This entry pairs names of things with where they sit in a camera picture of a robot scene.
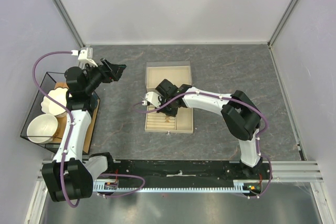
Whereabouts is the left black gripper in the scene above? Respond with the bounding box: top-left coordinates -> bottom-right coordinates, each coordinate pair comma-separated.
83,58 -> 126,94

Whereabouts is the beige ring slot tray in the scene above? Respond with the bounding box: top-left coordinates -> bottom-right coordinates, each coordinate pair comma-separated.
144,108 -> 194,134

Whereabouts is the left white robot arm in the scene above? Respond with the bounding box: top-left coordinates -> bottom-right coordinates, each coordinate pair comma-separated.
41,58 -> 126,202

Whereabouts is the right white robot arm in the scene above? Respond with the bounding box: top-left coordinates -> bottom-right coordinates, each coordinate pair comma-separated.
145,79 -> 261,179

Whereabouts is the beige open jewelry box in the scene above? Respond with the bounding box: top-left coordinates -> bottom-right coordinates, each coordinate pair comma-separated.
145,61 -> 193,91

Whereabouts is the wooden board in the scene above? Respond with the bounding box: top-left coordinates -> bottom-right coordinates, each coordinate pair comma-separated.
49,93 -> 100,155

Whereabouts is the white scalloped bowl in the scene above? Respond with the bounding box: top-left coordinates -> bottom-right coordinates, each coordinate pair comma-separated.
40,87 -> 68,118

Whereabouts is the white round bowl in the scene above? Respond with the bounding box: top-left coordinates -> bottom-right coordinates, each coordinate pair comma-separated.
27,114 -> 58,144

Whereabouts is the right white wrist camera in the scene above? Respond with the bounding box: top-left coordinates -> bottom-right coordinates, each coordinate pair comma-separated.
141,91 -> 164,108

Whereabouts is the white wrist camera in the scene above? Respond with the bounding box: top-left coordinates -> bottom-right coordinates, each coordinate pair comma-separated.
141,91 -> 164,108
71,47 -> 98,67

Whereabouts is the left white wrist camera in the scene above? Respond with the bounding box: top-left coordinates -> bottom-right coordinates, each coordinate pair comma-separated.
71,47 -> 98,67

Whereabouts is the black wire frame box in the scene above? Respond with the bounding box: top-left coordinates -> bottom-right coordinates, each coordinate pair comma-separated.
20,71 -> 99,152

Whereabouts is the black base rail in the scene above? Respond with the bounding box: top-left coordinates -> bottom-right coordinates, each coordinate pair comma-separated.
103,159 -> 271,181

